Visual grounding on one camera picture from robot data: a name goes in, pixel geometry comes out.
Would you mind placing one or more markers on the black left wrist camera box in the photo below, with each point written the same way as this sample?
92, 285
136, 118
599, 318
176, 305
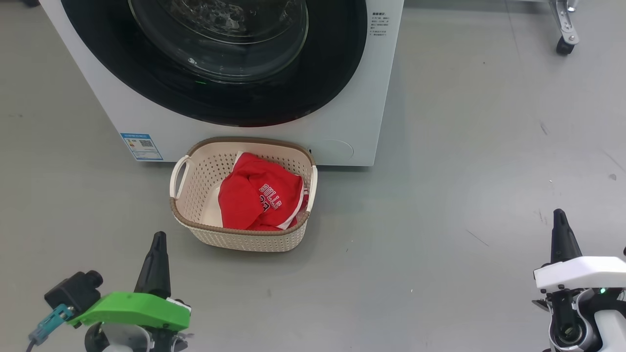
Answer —
73, 293

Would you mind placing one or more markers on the white washing machine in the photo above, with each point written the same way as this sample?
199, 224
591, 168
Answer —
352, 122

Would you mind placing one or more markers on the metal bracket with caster wheel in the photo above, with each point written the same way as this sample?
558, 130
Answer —
565, 29

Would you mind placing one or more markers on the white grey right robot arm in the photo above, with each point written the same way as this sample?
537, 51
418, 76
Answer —
592, 322

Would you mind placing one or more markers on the red garment with white trim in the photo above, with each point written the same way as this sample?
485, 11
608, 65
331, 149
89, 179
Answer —
234, 203

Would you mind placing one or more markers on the red Bulls print garment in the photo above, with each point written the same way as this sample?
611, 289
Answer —
274, 195

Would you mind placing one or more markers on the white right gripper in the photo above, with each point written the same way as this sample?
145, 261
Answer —
582, 274

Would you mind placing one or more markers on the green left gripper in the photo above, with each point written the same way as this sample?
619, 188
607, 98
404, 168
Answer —
137, 310

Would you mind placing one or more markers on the cream perforated laundry basket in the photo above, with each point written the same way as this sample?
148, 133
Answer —
200, 171

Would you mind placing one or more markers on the blue white label sticker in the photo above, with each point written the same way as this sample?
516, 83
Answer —
142, 146

